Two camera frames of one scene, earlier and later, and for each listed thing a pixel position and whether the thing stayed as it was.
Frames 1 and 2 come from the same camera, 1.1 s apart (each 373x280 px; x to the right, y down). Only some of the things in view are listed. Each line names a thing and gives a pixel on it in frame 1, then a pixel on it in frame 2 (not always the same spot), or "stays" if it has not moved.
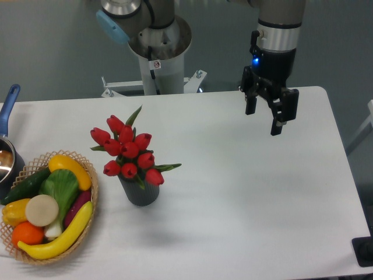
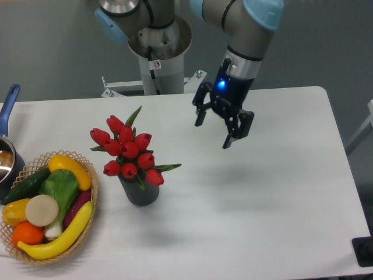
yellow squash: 61,161 stays
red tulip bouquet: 120,140 stays
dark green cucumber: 27,189 stays
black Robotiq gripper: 269,72 -> 229,94
